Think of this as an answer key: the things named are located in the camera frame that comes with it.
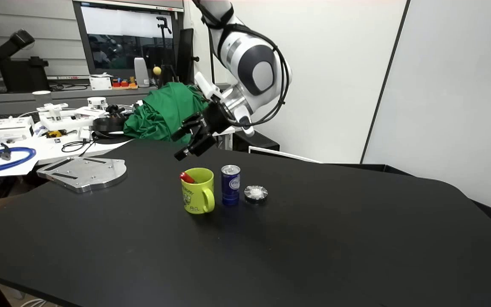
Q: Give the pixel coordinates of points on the black framed monitor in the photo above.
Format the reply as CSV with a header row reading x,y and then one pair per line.
x,y
120,40

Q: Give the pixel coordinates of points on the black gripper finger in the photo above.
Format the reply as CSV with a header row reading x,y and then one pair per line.
x,y
197,148
190,127

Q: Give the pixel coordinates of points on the white device parts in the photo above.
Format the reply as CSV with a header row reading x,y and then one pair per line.
x,y
59,117

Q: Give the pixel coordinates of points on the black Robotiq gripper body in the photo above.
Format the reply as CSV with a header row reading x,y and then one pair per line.
x,y
221,117

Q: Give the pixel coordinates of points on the white plastic tub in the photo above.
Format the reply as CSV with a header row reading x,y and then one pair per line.
x,y
101,83

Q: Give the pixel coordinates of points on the white flat box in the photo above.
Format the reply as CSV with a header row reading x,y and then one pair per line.
x,y
7,129

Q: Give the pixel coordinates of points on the small orange objects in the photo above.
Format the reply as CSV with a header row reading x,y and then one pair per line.
x,y
123,85

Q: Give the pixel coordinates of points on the yellow-green mug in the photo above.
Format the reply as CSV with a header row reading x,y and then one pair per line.
x,y
195,199

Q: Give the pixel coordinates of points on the grey workbench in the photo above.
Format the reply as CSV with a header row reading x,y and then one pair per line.
x,y
7,103

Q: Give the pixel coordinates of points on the thin black slanted pole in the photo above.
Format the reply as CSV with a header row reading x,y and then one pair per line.
x,y
386,79

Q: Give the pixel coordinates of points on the black angled stand device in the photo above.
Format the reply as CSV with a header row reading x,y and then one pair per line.
x,y
24,74

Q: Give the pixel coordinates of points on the yellow black small tool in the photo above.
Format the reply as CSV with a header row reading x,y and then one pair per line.
x,y
57,134

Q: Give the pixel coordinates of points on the green cloth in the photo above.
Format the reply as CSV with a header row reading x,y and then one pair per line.
x,y
154,117

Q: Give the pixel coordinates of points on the black tall speaker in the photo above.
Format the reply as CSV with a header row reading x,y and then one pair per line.
x,y
186,57

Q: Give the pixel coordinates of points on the blue drink can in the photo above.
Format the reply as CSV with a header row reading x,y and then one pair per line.
x,y
231,189

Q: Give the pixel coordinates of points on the small silver lid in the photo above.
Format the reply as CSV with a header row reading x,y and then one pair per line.
x,y
256,194

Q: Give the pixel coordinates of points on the small black clip tool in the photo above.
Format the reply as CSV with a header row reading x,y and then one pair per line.
x,y
1,149

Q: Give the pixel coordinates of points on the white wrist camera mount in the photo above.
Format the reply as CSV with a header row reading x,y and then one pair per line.
x,y
205,86

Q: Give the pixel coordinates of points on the yellow ball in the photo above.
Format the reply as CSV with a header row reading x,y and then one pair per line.
x,y
157,71

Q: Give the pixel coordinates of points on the white side table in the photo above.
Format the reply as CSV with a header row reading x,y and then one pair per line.
x,y
47,151

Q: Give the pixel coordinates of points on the black box under table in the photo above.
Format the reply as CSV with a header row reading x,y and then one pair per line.
x,y
256,139

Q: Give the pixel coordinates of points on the grey standing device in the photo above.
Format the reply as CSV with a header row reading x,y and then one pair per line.
x,y
142,73

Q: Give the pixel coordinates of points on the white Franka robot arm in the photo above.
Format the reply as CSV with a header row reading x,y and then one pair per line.
x,y
246,57

